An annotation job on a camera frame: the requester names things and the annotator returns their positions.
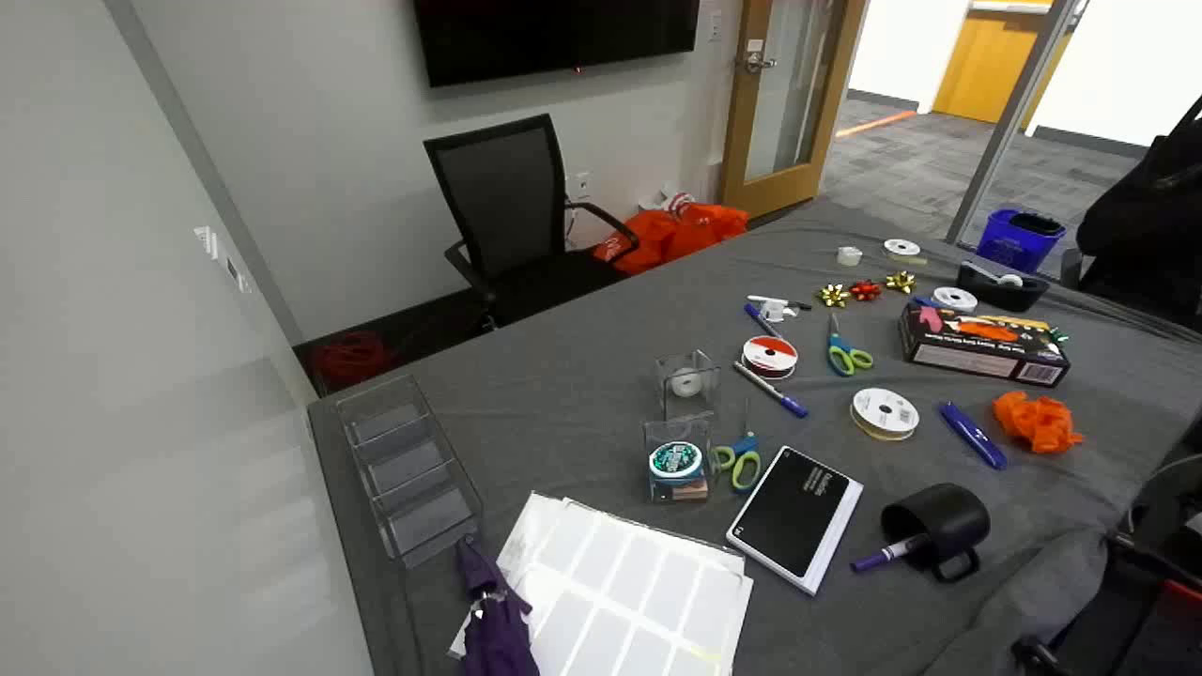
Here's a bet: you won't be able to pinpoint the black mug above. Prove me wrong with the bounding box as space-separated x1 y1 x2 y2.
878 481 995 585

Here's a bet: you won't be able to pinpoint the gray tablecloth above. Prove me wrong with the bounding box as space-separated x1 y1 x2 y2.
303 197 1202 676

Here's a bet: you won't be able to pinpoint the orange bag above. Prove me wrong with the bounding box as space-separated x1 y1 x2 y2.
592 200 750 281

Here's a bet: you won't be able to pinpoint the teal round tin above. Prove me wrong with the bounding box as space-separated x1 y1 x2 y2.
643 437 712 507

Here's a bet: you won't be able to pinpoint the red ribbon spool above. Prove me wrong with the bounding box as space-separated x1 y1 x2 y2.
739 331 802 379

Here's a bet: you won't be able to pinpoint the black office chair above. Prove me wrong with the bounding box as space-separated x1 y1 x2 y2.
422 108 643 334

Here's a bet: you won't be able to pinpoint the white tape dispenser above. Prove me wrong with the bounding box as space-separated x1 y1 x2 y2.
744 288 816 331

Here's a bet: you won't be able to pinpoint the blue pen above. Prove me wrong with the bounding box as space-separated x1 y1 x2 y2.
727 358 811 422

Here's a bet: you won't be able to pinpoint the small green blue scissors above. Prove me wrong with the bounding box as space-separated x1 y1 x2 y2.
711 428 767 497

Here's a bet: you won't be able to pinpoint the clear plastic tray organizer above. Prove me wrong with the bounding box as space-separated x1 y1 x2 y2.
333 379 489 576

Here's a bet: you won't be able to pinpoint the red item on floor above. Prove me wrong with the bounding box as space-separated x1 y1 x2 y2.
307 328 403 394

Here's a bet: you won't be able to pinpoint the wooden door with glass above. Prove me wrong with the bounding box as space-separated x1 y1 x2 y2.
716 0 870 224

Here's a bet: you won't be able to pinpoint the white label sheets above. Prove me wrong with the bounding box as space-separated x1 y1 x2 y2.
494 488 757 676

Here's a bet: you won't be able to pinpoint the black notebook with white edge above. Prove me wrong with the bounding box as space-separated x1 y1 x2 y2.
722 442 869 596

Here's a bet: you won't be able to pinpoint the yellow ribbon spool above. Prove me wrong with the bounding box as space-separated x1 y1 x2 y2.
848 383 925 448

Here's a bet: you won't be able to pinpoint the purple folded cloth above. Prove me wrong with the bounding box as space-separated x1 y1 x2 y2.
446 532 546 676

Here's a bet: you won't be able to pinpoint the purple marker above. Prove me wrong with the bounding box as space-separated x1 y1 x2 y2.
848 532 930 578

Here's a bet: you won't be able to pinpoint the black box of craft supplies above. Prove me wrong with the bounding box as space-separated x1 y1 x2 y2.
899 297 1073 389

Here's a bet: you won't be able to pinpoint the blue marker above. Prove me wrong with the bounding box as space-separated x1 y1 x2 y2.
936 399 1010 473

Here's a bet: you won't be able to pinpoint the black plastic tray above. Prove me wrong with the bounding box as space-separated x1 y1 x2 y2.
954 254 1053 317

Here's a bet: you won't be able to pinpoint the blue bin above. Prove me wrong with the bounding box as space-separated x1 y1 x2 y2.
974 207 1072 277

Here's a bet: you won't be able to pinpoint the orange ribbon clump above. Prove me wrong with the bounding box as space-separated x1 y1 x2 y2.
993 387 1084 458

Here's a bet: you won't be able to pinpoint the yellow door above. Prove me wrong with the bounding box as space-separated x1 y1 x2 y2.
929 4 1063 129

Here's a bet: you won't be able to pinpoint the person in black jacket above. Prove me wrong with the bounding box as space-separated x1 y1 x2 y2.
1073 93 1202 337

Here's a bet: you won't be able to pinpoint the black and red stand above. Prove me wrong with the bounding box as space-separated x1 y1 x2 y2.
1010 408 1202 676

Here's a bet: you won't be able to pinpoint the green handled scissors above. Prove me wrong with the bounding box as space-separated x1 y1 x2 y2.
824 311 878 383

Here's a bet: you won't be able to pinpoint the black wall television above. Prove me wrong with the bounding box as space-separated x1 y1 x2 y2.
408 0 701 92

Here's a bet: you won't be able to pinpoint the white wall switch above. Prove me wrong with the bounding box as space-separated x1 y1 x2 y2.
191 223 250 293

